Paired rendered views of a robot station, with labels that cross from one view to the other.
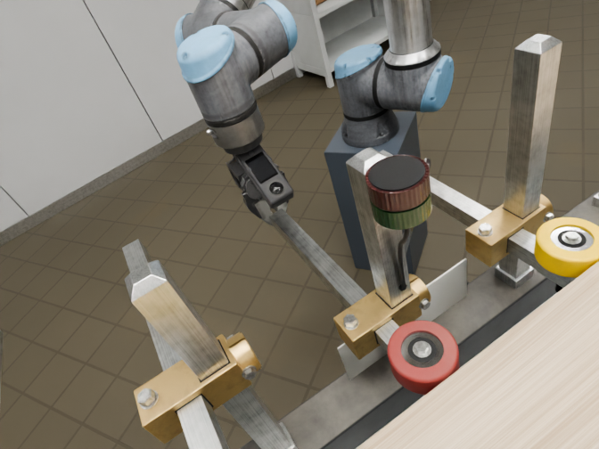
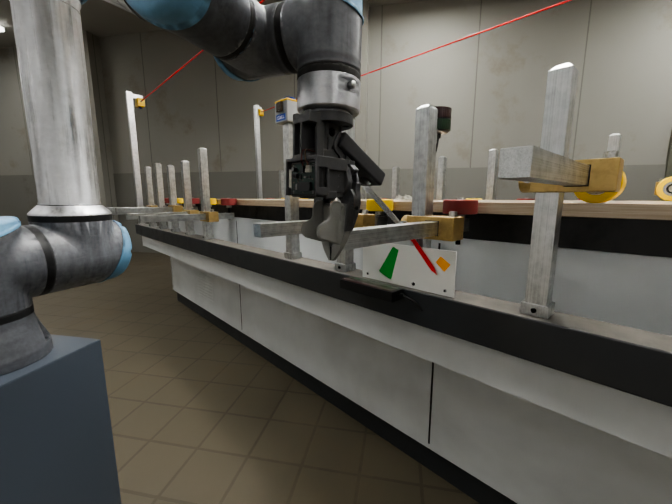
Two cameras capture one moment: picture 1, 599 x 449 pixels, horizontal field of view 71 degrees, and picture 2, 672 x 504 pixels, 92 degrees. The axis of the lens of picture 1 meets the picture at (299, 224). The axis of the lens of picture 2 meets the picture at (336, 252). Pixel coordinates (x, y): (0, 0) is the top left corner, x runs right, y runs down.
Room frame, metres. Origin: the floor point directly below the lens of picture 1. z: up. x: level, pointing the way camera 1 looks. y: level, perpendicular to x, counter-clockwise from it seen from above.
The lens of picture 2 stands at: (0.88, 0.49, 0.91)
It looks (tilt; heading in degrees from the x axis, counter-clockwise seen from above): 10 degrees down; 243
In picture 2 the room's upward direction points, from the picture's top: straight up
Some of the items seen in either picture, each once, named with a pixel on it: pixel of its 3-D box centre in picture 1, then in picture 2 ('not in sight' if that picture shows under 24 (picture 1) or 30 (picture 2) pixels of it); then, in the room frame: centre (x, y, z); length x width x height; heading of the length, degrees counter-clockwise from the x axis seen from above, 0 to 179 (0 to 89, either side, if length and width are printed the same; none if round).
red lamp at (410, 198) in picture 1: (397, 182); (437, 115); (0.32, -0.10, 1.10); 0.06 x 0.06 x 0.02
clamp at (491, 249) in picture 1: (509, 226); (351, 222); (0.43, -0.31, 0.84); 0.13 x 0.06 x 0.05; 107
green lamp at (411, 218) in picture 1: (400, 200); (437, 126); (0.32, -0.10, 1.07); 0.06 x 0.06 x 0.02
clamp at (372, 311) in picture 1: (384, 314); (430, 226); (0.35, -0.07, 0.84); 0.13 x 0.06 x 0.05; 107
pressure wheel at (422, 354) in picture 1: (424, 371); (459, 221); (0.25, -0.08, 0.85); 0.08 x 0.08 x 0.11
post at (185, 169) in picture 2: not in sight; (187, 204); (0.79, -1.53, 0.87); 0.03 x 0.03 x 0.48; 17
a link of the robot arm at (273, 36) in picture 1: (255, 40); (256, 41); (0.75, -0.04, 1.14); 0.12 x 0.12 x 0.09; 41
